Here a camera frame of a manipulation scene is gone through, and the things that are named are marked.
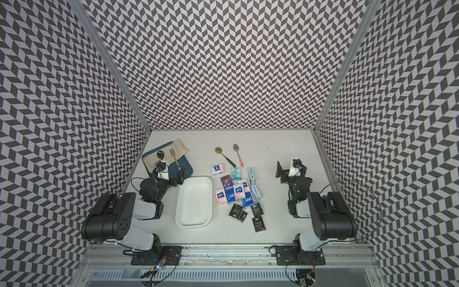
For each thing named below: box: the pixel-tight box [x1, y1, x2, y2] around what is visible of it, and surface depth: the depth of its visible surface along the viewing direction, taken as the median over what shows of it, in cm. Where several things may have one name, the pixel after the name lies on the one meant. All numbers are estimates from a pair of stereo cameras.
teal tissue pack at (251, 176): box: [248, 168, 256, 186], surface depth 95 cm
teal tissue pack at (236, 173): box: [231, 167, 242, 180], surface depth 98 cm
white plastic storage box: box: [175, 176, 213, 228], surface depth 88 cm
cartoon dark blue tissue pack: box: [219, 174, 234, 190], surface depth 95 cm
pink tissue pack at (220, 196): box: [214, 188, 228, 206], surface depth 89 cm
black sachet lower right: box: [252, 216, 266, 233], surface depth 82 cm
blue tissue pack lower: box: [242, 191, 255, 209], surface depth 87 cm
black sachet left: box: [228, 203, 244, 220], surface depth 83 cm
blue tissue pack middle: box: [224, 186, 237, 204], surface depth 89 cm
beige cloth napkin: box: [162, 138, 190, 161], surface depth 110 cm
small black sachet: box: [237, 210, 248, 223], surface depth 83 cm
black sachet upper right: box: [250, 202, 264, 218], surface depth 84 cm
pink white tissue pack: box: [210, 163, 226, 177], surface depth 99 cm
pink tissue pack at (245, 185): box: [237, 178, 251, 193], surface depth 93 cm
